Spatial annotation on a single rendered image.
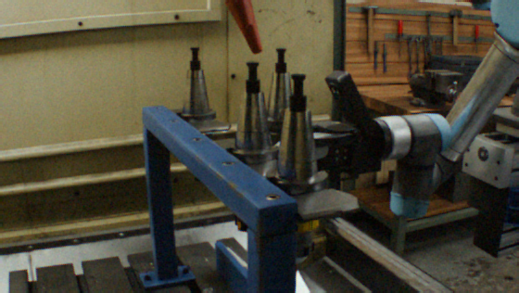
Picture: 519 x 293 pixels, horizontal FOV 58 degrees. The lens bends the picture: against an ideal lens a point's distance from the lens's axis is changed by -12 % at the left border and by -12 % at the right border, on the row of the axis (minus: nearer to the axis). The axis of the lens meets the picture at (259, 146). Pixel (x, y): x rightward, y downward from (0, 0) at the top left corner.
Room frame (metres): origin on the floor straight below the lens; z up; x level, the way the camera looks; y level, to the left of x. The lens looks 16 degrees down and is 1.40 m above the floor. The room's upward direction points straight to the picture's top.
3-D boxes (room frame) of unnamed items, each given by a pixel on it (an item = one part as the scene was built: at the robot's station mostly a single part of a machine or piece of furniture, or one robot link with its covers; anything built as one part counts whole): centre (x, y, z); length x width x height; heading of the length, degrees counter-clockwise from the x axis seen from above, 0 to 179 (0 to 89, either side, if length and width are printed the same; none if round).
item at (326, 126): (0.82, -0.15, 1.16); 0.12 x 0.08 x 0.09; 115
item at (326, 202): (0.47, -0.06, 1.21); 0.07 x 0.05 x 0.01; 115
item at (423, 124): (0.89, -0.29, 1.16); 0.11 x 0.08 x 0.09; 115
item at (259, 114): (0.62, 0.01, 1.26); 0.04 x 0.04 x 0.07
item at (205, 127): (0.77, 0.08, 1.21); 0.07 x 0.05 x 0.01; 115
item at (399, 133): (0.86, -0.22, 1.17); 0.08 x 0.05 x 0.08; 25
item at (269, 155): (0.62, 0.01, 1.21); 0.06 x 0.06 x 0.03
